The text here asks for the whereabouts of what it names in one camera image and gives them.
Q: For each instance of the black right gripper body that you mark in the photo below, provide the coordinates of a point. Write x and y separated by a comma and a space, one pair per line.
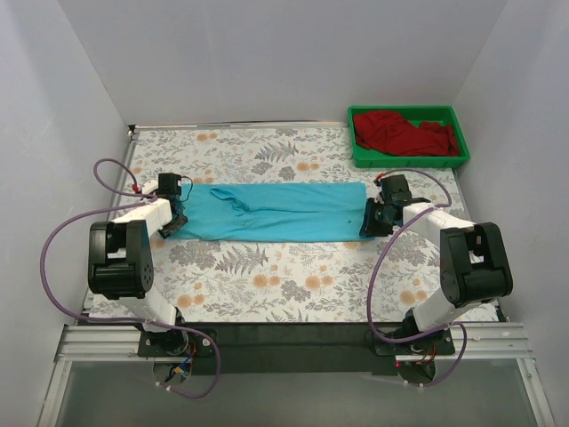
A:
371, 224

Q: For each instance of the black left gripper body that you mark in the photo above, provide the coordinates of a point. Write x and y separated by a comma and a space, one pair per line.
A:
174, 223

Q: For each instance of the turquoise t shirt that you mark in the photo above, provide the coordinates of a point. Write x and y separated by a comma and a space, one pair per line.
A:
275, 212

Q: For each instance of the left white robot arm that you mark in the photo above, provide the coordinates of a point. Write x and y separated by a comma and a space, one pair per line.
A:
120, 264

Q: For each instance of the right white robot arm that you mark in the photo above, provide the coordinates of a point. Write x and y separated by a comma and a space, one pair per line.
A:
473, 264

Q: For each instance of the green plastic bin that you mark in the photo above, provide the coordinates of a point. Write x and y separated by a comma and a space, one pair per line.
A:
444, 115

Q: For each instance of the floral tablecloth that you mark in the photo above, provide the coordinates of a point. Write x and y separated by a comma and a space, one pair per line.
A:
250, 282

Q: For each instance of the red t shirt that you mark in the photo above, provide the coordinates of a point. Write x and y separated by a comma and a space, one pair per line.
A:
389, 133

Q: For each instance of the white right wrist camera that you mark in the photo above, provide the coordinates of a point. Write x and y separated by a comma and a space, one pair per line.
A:
379, 198

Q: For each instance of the aluminium front rail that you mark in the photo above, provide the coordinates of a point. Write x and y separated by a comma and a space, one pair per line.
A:
483, 340

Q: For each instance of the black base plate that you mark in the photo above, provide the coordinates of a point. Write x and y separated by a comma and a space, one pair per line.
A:
289, 351

